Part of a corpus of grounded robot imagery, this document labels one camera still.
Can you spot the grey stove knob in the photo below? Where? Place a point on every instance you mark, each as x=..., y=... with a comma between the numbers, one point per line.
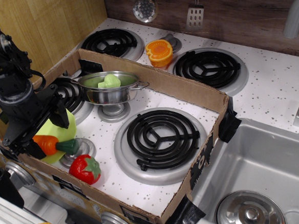
x=175, y=42
x=114, y=113
x=85, y=147

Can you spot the front left black burner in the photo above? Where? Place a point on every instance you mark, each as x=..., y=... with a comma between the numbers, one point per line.
x=70, y=93

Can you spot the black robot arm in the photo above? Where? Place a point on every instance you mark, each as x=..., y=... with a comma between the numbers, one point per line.
x=15, y=66

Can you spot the grey stove knob front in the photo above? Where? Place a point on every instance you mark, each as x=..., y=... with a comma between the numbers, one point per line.
x=85, y=147

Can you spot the black clamp block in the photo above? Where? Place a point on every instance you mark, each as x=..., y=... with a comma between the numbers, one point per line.
x=8, y=191

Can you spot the grey stove knob back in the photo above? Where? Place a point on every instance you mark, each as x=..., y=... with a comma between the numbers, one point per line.
x=175, y=42

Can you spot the silver oven dial left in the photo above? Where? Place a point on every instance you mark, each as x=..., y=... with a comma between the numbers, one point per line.
x=19, y=176

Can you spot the grey stove knob centre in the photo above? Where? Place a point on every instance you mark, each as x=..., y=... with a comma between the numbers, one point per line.
x=114, y=113

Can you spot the steel sink basin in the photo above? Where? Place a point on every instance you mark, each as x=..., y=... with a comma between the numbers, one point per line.
x=259, y=158

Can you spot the small steel pot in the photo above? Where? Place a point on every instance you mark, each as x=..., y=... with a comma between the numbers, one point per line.
x=130, y=84

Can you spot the orange toy carrot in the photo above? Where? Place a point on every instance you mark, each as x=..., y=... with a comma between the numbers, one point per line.
x=50, y=145

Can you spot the cardboard fence box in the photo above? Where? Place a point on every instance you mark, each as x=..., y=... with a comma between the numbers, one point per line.
x=115, y=191

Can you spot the orange toy fruit half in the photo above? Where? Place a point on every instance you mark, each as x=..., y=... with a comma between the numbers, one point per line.
x=159, y=52

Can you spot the steel pot lid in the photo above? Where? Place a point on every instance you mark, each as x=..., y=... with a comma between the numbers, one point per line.
x=248, y=207

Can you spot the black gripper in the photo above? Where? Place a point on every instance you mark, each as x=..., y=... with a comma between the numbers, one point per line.
x=27, y=112

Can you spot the back left black burner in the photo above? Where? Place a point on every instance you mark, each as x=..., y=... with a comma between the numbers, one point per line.
x=114, y=42

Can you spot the grey faucet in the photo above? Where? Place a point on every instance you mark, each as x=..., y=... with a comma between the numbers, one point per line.
x=291, y=28

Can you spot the hanging silver strainer ladle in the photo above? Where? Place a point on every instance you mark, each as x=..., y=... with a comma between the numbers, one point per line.
x=145, y=10

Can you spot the hanging silver spatula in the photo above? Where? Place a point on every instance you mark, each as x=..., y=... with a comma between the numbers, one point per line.
x=194, y=18

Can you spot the red toy strawberry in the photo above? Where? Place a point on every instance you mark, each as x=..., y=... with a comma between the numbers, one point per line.
x=86, y=169

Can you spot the front right black burner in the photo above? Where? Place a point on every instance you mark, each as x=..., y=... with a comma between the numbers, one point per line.
x=162, y=139

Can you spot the light green plastic plate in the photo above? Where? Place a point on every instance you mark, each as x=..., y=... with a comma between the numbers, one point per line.
x=62, y=134

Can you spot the green toy broccoli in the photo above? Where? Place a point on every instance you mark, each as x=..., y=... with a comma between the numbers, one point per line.
x=110, y=81

